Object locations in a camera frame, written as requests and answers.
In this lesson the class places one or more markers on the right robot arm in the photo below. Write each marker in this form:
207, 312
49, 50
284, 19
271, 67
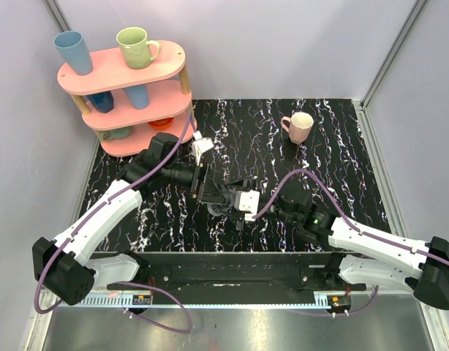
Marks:
370, 256

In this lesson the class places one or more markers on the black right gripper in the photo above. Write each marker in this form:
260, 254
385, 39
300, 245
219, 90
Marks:
247, 183

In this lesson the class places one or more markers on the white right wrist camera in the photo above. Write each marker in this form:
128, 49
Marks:
247, 202

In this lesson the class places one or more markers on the teal ceramic mug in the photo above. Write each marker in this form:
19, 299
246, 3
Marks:
115, 134

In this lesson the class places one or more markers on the dark blue mug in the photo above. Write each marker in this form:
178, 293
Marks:
102, 102

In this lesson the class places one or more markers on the pink ceramic mug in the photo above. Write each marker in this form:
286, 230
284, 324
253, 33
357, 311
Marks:
298, 126

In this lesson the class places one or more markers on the light blue tall cup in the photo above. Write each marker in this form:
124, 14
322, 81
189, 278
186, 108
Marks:
72, 47

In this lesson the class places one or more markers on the orange plastic bowl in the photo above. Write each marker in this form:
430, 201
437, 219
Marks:
161, 124

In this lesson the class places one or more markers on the light blue cup middle shelf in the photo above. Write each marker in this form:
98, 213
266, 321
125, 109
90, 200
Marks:
138, 96

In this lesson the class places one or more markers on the aluminium frame rail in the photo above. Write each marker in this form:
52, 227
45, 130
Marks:
223, 296

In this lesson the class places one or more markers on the green ceramic mug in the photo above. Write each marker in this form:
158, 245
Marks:
138, 51

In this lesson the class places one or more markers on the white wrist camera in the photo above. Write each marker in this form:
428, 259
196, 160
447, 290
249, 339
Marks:
247, 202
200, 145

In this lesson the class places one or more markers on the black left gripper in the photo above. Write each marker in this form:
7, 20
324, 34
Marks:
201, 184

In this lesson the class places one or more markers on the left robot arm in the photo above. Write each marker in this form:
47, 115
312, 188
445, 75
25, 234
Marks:
65, 265

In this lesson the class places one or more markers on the pink three-tier shelf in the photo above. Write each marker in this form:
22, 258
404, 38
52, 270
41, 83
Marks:
126, 107

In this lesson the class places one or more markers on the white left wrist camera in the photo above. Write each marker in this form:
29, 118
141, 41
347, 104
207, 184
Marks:
200, 145

